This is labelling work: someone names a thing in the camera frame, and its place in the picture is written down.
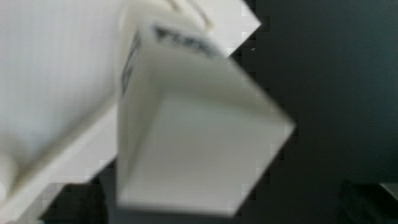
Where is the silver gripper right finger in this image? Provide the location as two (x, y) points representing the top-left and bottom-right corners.
(337, 181), (398, 224)

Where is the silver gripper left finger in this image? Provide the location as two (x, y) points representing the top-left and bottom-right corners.
(40, 183), (109, 224)

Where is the white desk top tray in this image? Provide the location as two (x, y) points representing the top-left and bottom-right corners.
(0, 0), (260, 224)

